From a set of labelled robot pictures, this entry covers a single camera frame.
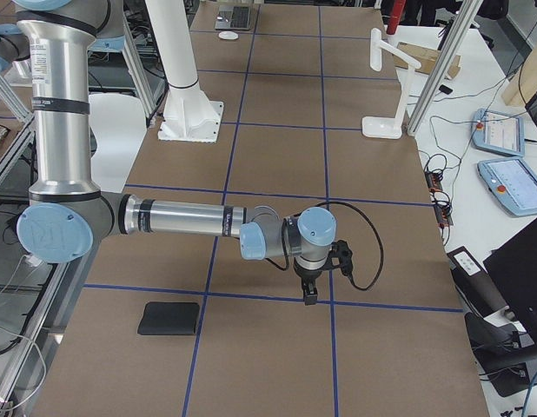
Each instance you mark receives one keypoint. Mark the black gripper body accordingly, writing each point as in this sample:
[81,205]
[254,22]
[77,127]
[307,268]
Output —
[308,276]

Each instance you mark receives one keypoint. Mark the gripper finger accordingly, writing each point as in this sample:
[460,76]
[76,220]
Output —
[312,296]
[306,296]

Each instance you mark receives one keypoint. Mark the black mouse pad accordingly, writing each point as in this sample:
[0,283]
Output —
[169,318]

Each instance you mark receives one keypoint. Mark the white computer mouse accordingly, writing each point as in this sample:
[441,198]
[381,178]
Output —
[228,35]

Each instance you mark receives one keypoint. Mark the grey laptop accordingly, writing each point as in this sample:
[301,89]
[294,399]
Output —
[234,17]

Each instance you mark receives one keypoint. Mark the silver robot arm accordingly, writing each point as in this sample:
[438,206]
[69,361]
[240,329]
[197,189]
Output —
[69,214]

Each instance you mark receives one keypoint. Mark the orange black electronics board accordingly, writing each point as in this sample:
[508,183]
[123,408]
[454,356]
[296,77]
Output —
[440,199]

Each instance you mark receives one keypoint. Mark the black monitor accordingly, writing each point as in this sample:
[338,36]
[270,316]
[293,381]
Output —
[513,269]

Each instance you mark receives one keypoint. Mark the lower blue teach pendant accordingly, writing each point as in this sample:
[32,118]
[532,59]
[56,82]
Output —
[512,183]

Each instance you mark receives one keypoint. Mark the blue teach pendant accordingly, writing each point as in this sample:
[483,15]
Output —
[498,133]
[512,183]

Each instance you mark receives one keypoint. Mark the small black square device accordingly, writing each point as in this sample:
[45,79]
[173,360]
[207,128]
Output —
[445,89]

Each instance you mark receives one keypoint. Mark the upper blue teach pendant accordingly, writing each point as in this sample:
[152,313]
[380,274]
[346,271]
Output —
[498,133]

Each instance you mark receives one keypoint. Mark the brown cardboard box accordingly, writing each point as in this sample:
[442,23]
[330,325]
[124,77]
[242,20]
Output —
[428,57]

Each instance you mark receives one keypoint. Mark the red cylinder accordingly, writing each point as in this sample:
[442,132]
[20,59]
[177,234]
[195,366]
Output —
[395,16]

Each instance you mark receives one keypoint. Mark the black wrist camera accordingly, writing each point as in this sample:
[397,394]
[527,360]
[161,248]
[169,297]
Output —
[340,257]

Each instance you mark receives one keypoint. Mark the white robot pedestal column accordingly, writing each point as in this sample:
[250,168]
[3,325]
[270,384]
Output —
[188,114]

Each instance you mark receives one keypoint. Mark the aluminium frame post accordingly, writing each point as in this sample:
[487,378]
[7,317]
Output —
[453,42]

